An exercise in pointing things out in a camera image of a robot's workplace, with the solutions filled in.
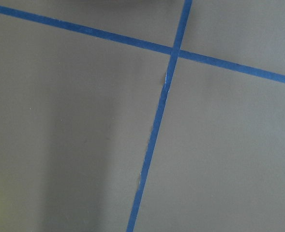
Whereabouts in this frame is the crossing blue tape strip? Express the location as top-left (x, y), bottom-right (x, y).
top-left (126, 0), bottom-right (193, 232)

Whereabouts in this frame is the long blue tape strip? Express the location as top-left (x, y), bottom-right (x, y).
top-left (0, 6), bottom-right (285, 83)

